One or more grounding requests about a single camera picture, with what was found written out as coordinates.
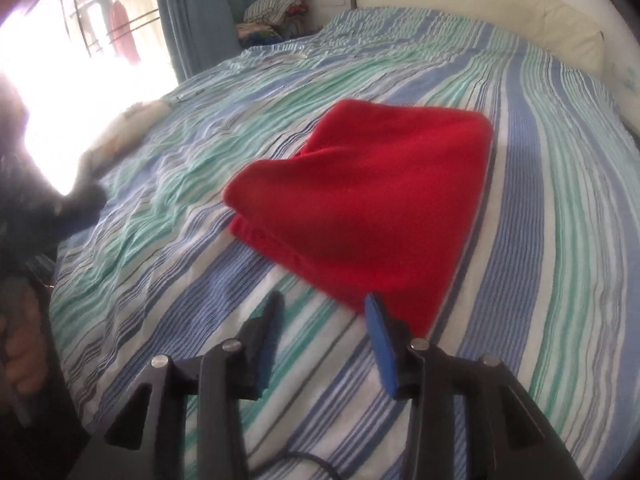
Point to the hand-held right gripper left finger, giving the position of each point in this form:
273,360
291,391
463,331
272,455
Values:
269,345

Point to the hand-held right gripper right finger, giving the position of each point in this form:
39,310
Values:
382,350

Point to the red knit sweater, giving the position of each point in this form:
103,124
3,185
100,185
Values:
375,200

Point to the pile of folded clothes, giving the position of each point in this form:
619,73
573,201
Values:
272,10

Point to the person's left hand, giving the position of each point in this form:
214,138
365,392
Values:
25,350

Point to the white cloth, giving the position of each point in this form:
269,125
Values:
130,127

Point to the striped bed sheet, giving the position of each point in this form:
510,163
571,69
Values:
525,260

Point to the red hanging garment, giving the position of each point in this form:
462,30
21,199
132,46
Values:
124,30

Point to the metal window grille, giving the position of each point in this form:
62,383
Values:
95,15

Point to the blue curtain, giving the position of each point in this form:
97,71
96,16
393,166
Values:
200,10

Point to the cream padded headboard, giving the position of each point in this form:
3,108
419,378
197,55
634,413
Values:
500,5

